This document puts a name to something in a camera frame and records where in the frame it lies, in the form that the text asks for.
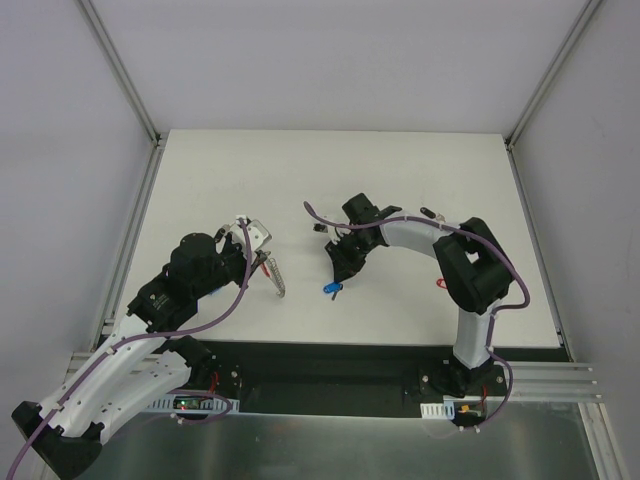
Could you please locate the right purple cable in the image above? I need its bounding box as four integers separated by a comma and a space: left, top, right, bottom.
303, 200, 532, 441

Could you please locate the aluminium frame post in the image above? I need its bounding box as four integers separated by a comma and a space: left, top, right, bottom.
505, 0, 606, 152
74, 0, 163, 146

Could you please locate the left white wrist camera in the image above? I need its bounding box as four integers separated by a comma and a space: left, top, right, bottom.
230, 216, 272, 255

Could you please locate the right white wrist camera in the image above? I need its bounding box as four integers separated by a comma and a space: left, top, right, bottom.
312, 216, 345, 236

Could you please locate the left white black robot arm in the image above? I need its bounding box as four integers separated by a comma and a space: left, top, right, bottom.
7, 221, 271, 479

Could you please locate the left white cable duct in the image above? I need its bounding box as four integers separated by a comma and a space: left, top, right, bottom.
144, 394, 240, 416

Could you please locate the white cable duct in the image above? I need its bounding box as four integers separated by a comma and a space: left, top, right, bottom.
144, 394, 240, 416
420, 401, 455, 421

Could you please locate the black tag key near organizer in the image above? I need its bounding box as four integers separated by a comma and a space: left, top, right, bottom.
213, 225, 236, 244

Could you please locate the red handled keyring organizer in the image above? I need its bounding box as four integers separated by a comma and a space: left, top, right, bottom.
258, 251, 286, 298

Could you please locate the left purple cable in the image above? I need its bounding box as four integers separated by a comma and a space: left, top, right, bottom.
7, 218, 251, 480

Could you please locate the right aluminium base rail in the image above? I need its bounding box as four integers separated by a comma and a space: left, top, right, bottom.
505, 362, 604, 403

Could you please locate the right aluminium frame post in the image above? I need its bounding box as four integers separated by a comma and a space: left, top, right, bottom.
505, 0, 606, 152

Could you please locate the purple cable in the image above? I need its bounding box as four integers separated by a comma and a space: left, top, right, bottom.
303, 200, 532, 441
7, 218, 251, 480

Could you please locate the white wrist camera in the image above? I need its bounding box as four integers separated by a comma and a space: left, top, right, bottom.
312, 216, 345, 236
230, 216, 272, 255

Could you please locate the left aluminium frame post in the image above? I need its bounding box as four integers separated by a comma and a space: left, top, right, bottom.
74, 0, 163, 146

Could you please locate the right white cable duct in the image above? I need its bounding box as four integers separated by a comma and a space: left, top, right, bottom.
420, 401, 455, 421

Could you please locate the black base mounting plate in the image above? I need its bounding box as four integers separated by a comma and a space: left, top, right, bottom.
149, 339, 571, 417

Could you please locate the black tag key right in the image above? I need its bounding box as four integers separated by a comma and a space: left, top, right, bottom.
420, 206, 446, 223

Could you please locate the blue tag key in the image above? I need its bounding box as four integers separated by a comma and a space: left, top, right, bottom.
323, 282, 344, 301

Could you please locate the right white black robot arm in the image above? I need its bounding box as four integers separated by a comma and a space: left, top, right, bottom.
323, 193, 514, 398

